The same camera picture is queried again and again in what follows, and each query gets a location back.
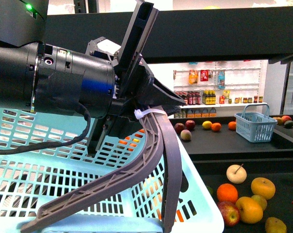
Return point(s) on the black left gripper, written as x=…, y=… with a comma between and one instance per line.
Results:
x=134, y=83

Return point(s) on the teal plastic shopping basket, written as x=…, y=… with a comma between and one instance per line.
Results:
x=29, y=180

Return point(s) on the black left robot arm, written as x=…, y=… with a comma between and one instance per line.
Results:
x=97, y=84

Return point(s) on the white zip tie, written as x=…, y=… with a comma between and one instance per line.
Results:
x=140, y=114

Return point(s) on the small blue basket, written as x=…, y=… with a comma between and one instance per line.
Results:
x=255, y=127

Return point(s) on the white pear right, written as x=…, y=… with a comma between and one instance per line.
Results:
x=236, y=174

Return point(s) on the small orange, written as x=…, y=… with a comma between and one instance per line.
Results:
x=227, y=192

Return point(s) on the red yellow apple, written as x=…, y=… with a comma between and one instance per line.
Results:
x=229, y=212

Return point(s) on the golden pear apple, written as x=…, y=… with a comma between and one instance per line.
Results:
x=263, y=187

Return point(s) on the yellow orange apple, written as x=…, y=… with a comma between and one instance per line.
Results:
x=250, y=211

